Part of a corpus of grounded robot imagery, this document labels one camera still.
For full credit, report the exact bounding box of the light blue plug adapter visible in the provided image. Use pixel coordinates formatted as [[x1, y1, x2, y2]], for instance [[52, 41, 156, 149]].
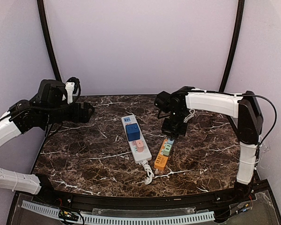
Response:
[[167, 137, 175, 145]]

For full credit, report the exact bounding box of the white orange strip cable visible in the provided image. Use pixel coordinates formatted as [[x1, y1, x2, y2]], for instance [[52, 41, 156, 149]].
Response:
[[184, 109, 196, 124]]

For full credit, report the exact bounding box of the green plug adapter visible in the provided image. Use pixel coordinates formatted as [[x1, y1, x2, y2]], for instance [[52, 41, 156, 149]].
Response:
[[163, 144, 172, 157]]

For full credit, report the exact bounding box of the orange power strip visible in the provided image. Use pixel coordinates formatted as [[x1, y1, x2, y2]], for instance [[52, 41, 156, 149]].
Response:
[[154, 139, 169, 171]]

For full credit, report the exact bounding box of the pink plug adapter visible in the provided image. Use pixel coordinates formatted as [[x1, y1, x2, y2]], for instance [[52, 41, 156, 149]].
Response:
[[135, 139, 144, 152]]

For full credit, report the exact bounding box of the blue cube socket adapter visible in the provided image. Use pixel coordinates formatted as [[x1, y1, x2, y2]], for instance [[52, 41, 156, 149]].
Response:
[[126, 123, 140, 142]]

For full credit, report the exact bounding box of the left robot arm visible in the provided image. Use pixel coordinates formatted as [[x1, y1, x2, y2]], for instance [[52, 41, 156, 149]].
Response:
[[0, 77, 95, 195]]

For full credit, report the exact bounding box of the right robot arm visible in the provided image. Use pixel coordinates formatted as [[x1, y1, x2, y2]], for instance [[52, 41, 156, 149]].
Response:
[[154, 86, 277, 185]]

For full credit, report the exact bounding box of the white power strip cable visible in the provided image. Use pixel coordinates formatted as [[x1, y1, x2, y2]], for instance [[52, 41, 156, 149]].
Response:
[[142, 159, 156, 184]]

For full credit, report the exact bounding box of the light blue slotted cable duct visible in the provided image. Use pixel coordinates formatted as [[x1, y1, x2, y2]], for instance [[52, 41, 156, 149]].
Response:
[[21, 200, 215, 225]]

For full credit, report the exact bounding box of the left black frame post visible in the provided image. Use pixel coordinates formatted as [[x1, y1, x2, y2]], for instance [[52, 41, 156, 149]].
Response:
[[37, 0, 62, 81]]

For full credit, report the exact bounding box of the black frame post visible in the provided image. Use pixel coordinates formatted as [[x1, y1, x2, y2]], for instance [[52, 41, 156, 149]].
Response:
[[37, 0, 62, 81], [219, 0, 245, 92]]

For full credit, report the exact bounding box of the right black frame post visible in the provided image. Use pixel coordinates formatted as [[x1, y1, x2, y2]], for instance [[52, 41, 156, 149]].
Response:
[[219, 0, 245, 92]]

